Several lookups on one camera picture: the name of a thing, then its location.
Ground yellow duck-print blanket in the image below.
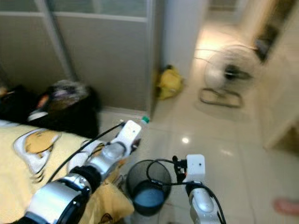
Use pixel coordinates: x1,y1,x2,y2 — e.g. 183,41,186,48
0,122,135,224

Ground black mesh trash bin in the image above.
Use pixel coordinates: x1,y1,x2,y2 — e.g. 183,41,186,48
125,160,172,217

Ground yellow bag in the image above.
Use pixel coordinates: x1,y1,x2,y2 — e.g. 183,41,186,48
158,65,185,100

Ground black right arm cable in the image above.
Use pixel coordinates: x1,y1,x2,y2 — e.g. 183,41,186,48
146,159,190,186

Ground beige wooden cabinet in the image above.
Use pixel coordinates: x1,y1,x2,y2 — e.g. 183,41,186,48
257,0,299,152

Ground metal floor fan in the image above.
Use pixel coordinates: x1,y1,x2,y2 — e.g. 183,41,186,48
199,44,262,109

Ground black bag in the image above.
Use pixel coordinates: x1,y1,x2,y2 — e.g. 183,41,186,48
0,80,101,140

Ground grey sliding wardrobe doors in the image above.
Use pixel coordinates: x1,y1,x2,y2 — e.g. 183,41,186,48
0,0,162,115

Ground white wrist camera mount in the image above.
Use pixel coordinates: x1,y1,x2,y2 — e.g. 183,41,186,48
117,120,143,150
184,154,207,182

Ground person's bare foot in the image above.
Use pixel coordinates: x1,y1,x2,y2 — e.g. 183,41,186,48
273,198,299,217

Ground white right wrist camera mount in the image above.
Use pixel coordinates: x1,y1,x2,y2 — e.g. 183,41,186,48
184,154,207,182

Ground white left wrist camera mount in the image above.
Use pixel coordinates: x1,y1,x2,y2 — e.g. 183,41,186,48
117,120,143,150

